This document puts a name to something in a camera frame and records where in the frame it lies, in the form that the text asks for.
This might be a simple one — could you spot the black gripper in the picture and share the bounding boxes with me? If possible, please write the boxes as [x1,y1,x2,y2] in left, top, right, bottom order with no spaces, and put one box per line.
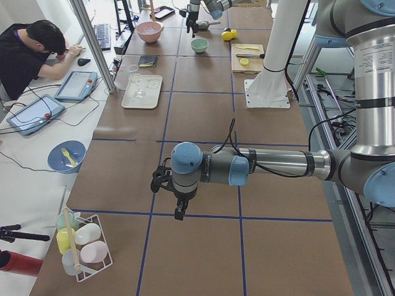
[174,188,197,220]
[187,10,198,22]

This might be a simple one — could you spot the green ceramic bowl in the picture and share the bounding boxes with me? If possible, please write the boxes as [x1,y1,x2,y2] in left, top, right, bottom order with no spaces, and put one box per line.
[191,38,209,53]

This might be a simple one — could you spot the metal ice scoop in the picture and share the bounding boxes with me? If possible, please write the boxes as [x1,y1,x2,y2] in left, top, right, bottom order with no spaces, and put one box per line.
[197,21,221,31]

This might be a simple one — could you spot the pink bowl of ice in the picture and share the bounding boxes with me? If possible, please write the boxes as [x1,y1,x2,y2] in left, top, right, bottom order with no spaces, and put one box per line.
[136,22,164,43]

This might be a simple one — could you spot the blue bowl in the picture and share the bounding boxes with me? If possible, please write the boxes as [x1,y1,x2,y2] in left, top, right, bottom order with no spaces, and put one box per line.
[48,141,86,174]

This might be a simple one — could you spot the yellow lemon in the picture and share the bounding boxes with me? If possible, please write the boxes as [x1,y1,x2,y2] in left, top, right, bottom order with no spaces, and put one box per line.
[221,31,234,41]
[231,29,238,39]

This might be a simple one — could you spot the grey folded cloth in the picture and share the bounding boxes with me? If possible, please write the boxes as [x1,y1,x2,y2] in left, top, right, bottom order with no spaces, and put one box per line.
[138,55,158,68]

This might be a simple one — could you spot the yellow plastic knife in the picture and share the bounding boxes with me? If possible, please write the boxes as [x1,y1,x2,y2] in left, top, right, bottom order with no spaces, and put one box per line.
[235,46,260,51]

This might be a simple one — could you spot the wooden cutting board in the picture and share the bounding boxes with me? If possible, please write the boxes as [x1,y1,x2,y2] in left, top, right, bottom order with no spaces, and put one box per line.
[231,44,265,73]

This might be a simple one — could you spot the small glass dish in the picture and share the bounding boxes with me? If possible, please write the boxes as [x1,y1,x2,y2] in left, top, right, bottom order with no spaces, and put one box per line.
[128,65,139,73]

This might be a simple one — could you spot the clear wine glass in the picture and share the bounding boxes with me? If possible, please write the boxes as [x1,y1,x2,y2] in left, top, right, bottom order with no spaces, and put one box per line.
[129,73,146,98]

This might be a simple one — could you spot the cream bear tray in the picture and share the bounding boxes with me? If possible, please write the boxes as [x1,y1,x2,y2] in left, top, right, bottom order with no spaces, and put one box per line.
[121,73,163,109]

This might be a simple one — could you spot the black keyboard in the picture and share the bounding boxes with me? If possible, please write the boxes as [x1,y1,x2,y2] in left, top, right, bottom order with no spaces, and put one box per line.
[93,23,111,51]

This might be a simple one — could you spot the pink cup in rack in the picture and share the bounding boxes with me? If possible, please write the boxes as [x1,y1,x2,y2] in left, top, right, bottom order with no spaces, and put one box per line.
[80,240,108,263]

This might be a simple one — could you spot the white cup in rack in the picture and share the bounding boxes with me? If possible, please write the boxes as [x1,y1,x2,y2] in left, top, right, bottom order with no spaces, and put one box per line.
[74,223,101,245]

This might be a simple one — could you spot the yellow cup in rack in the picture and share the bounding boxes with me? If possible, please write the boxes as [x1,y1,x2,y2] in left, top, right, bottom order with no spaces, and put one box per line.
[56,228,70,255]

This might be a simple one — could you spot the yellow plastic fork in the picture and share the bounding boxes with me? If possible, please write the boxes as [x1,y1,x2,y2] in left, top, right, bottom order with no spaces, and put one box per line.
[61,147,77,167]

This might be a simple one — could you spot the clear cup in rack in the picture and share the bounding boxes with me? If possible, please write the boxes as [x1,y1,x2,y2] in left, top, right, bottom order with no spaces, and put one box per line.
[62,249,81,276]

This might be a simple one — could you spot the green cup in rack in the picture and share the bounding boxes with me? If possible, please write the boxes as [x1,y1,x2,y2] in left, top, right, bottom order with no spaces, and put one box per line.
[56,212,79,231]

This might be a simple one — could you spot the black computer mouse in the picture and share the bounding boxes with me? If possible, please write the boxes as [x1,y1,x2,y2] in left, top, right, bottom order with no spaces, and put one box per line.
[77,57,91,67]

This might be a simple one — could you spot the far teach pendant tablet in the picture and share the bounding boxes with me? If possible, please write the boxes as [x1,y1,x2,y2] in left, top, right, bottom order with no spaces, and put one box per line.
[54,71,98,101]

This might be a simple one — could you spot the teach pendant tablet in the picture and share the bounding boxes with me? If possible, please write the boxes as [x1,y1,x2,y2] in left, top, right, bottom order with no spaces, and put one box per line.
[6,94,65,136]
[54,71,98,101]

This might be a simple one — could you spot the seated person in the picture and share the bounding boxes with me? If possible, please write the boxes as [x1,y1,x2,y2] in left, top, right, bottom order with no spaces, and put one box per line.
[1,20,83,101]

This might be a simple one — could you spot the red cylinder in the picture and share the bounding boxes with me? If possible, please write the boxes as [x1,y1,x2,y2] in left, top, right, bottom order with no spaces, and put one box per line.
[1,250,43,277]

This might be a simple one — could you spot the near teach pendant tablet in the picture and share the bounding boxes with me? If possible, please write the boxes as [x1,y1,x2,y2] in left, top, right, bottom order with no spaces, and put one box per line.
[6,94,65,136]

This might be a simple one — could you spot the black tripod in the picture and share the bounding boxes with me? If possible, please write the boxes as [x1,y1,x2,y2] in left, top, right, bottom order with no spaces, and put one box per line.
[1,224,50,243]

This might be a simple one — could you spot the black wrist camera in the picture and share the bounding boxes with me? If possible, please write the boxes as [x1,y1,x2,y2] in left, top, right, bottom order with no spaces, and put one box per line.
[150,166,173,194]

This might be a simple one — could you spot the white wire cup rack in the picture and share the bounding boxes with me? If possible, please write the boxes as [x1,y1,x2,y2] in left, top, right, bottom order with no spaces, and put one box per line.
[62,207,113,282]

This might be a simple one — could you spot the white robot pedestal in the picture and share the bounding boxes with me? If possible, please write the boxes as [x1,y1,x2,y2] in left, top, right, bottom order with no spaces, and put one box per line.
[245,0,310,109]

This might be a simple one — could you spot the aluminium frame post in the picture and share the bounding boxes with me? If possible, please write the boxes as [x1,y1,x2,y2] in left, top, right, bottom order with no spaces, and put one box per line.
[70,0,117,94]

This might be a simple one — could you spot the wooden rack handle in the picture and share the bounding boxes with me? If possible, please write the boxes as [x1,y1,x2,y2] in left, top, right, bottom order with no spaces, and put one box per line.
[63,207,81,271]

